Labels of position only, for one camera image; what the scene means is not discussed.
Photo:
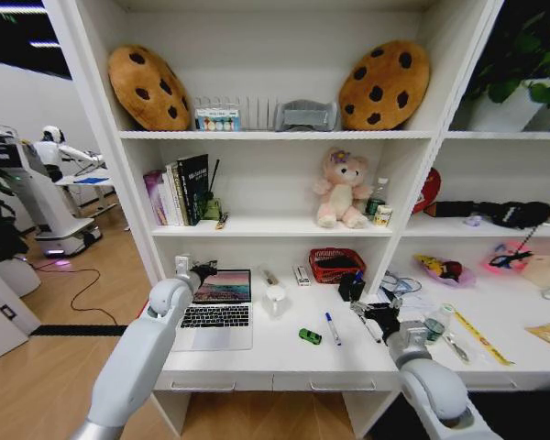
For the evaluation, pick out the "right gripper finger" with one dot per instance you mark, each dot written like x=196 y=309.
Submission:
x=397 y=303
x=360 y=308

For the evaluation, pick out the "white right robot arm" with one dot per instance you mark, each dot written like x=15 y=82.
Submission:
x=433 y=387

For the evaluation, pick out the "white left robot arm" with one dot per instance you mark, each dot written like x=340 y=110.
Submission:
x=133 y=357

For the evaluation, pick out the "white marker black cap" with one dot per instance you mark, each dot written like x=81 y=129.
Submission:
x=370 y=329

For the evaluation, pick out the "blue white face mask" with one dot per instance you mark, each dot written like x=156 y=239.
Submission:
x=399 y=286

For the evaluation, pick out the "white paper sheet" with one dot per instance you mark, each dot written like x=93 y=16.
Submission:
x=414 y=303

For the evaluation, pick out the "black pen cup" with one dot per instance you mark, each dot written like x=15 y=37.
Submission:
x=351 y=288

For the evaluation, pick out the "white marker blue cap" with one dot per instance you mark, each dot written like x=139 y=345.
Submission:
x=333 y=328

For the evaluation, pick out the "clear water bottle green cap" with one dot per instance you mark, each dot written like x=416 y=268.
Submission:
x=436 y=325

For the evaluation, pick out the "silver laptop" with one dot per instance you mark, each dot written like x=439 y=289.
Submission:
x=217 y=316

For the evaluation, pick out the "red mesh basket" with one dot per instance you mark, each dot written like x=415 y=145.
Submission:
x=337 y=266

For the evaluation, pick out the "small yellow black clip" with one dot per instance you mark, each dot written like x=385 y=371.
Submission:
x=222 y=222

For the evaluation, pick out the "green toy car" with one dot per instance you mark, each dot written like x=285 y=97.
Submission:
x=310 y=335

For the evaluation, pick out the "yellow toy bouquet purple wrap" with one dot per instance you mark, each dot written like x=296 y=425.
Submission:
x=444 y=269

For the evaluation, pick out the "green pen holder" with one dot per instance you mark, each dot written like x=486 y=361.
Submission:
x=212 y=208

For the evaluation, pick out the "small white box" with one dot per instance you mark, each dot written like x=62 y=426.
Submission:
x=302 y=276

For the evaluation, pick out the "tan spine book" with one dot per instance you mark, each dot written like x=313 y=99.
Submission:
x=178 y=194

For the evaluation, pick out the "white book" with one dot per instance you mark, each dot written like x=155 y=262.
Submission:
x=168 y=197

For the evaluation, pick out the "black book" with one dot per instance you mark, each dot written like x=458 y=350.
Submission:
x=194 y=188

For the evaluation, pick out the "purple pink book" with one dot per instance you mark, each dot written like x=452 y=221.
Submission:
x=155 y=199

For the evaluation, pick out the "small yellow white can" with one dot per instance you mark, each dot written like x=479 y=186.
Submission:
x=383 y=215

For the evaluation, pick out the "yellow ruler strip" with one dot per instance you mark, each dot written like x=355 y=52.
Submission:
x=481 y=340

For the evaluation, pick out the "black stick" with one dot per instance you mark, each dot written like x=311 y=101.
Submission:
x=212 y=179

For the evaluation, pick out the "green label water bottle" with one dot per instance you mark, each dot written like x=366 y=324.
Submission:
x=377 y=199

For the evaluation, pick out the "black rectangular box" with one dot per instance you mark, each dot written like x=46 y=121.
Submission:
x=454 y=209

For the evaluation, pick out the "small purple object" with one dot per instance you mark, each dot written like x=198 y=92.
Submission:
x=474 y=221

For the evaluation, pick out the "red plush cap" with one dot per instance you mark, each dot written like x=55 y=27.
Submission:
x=431 y=190

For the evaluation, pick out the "pink plush toy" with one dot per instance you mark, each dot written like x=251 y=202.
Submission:
x=344 y=190

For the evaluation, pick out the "black scissors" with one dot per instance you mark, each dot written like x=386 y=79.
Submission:
x=509 y=260

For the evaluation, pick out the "pink tray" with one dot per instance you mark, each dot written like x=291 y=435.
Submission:
x=509 y=256

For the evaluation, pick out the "black floor strip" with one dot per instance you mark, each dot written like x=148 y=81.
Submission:
x=78 y=330

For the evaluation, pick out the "white shelf desk unit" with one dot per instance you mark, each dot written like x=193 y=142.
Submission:
x=275 y=151

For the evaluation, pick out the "white standing desk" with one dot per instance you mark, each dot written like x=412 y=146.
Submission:
x=88 y=183

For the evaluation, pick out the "small colourful printed box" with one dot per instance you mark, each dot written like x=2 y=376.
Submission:
x=218 y=120

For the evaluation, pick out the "white file divider rack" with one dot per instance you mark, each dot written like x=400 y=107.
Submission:
x=256 y=112

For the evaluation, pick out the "white round floor pot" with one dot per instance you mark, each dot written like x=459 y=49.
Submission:
x=20 y=277

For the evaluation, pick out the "grey mesh desk tray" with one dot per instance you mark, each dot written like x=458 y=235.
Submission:
x=307 y=115

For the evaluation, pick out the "white wheeled robot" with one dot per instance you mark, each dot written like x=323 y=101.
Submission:
x=32 y=192

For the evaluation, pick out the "white humanoid robot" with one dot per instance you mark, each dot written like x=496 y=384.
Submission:
x=57 y=146

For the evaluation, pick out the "brown cookie plush pillow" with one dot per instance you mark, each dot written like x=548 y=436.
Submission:
x=385 y=84
x=147 y=87

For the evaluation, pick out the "white plant pot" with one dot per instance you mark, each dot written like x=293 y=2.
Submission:
x=504 y=107

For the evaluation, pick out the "green potted plant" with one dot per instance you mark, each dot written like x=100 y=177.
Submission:
x=527 y=50

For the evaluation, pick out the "black wall socket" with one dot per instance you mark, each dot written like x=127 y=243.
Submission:
x=7 y=312

